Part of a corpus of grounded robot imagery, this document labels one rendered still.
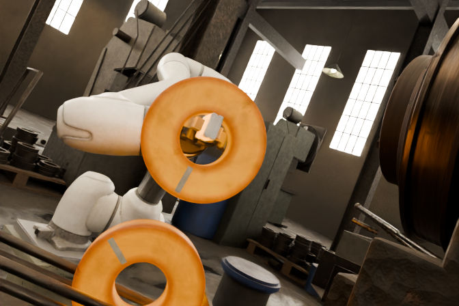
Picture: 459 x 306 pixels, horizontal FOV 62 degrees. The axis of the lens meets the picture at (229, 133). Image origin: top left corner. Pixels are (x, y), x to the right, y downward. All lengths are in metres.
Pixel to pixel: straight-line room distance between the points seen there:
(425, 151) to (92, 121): 0.57
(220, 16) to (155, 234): 3.53
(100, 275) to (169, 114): 0.20
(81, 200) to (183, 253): 1.03
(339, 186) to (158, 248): 11.63
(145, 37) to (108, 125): 5.38
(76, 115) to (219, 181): 0.37
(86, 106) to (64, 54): 12.22
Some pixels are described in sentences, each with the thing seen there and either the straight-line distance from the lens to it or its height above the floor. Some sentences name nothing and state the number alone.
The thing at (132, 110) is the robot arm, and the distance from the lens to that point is 0.75.
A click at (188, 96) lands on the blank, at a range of 0.45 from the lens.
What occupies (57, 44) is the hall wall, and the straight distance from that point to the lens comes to 12.88.
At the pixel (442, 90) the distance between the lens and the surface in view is 0.66.
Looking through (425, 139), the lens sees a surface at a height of 1.03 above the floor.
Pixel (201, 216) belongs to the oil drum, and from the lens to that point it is 4.32.
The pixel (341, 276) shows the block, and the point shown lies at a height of 0.79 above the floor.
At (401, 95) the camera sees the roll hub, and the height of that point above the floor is 1.12.
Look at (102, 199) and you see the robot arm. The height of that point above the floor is 0.58.
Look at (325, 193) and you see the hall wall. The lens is 12.20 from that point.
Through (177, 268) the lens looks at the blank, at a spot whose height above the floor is 0.74.
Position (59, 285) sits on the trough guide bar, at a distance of 0.47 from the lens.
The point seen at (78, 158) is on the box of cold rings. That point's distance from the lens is 3.71.
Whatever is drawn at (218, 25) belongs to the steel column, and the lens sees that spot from 3.90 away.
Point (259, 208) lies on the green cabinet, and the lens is 4.68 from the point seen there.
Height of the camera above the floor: 0.88
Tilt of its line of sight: 4 degrees up
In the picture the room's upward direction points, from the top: 23 degrees clockwise
